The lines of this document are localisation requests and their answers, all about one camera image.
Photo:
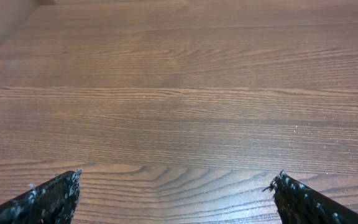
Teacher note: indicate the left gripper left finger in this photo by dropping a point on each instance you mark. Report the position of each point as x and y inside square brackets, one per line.
[52, 202]

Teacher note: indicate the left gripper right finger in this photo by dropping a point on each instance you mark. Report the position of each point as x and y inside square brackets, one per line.
[298, 203]

